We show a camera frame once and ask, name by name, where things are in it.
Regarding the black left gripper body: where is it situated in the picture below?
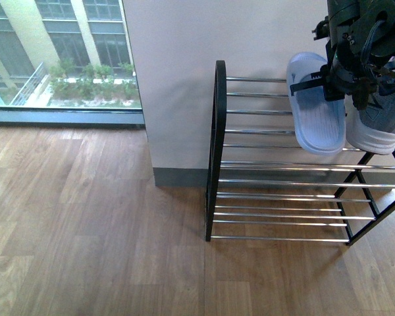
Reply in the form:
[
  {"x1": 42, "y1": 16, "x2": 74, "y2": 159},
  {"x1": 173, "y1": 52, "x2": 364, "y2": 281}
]
[{"x1": 312, "y1": 16, "x2": 395, "y2": 109}]

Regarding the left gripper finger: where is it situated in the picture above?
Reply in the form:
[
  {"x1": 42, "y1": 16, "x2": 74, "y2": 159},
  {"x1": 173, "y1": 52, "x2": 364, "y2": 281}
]
[{"x1": 290, "y1": 74, "x2": 326, "y2": 96}]

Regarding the light blue slipper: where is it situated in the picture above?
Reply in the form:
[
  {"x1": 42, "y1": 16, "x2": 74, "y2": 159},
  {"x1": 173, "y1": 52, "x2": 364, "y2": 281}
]
[{"x1": 286, "y1": 52, "x2": 346, "y2": 156}]

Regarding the grey sneaker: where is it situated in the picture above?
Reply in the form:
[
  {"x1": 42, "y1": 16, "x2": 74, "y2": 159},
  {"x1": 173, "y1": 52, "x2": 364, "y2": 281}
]
[{"x1": 346, "y1": 75, "x2": 395, "y2": 155}]

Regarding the black metal shoe rack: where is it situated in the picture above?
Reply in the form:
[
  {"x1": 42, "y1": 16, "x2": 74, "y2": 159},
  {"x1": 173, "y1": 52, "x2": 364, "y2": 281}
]
[{"x1": 205, "y1": 61, "x2": 395, "y2": 245}]

